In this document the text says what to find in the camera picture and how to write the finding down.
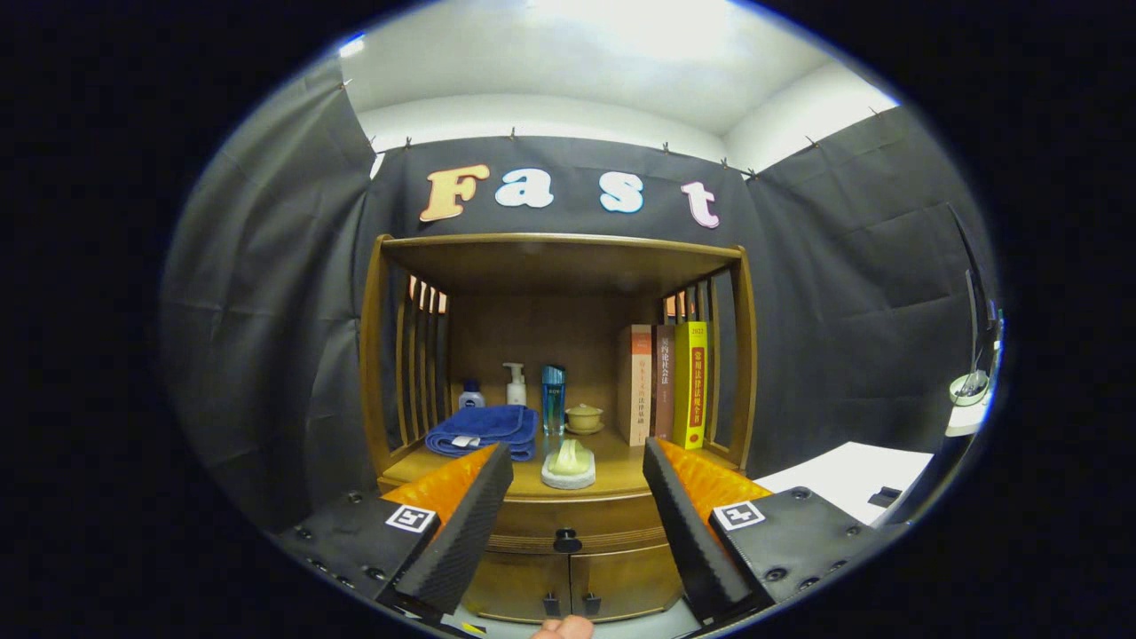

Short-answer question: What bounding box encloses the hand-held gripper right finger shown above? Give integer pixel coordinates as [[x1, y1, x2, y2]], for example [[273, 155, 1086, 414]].
[[642, 437, 906, 622]]

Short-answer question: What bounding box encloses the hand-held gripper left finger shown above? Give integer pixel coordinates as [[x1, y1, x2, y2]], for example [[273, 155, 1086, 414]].
[[266, 442, 516, 622]]

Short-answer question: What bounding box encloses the wooden drawer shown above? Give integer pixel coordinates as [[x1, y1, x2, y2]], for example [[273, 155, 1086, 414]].
[[382, 479, 675, 556]]

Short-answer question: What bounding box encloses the wooden cabinet door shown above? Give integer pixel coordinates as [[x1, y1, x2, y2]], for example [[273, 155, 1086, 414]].
[[461, 550, 573, 622], [568, 543, 686, 622]]

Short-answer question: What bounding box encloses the wooden countertop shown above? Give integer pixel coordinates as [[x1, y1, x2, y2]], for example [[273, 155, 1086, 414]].
[[379, 429, 742, 500]]

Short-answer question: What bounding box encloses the wooden cabinet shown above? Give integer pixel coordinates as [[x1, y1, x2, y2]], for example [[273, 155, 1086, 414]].
[[359, 233, 758, 624]]

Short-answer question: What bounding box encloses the folded blue towel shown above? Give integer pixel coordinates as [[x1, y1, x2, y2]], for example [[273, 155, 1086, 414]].
[[424, 405, 540, 462]]

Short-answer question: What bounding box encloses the white table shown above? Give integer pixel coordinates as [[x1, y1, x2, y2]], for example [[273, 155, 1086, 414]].
[[754, 441, 935, 526]]

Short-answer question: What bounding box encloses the yellow book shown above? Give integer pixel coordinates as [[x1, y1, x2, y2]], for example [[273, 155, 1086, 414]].
[[672, 321, 710, 451]]

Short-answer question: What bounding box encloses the brown book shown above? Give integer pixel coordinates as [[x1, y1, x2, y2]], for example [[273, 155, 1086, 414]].
[[651, 325, 677, 442]]

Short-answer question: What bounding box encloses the clear blue bottle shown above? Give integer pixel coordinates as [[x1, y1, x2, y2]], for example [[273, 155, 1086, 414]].
[[541, 365, 567, 437]]

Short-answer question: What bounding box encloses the orange and white book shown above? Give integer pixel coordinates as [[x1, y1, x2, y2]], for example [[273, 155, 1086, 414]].
[[618, 324, 654, 447]]

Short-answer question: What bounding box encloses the white round device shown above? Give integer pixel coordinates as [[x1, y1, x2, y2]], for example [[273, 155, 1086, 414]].
[[945, 371, 997, 438]]

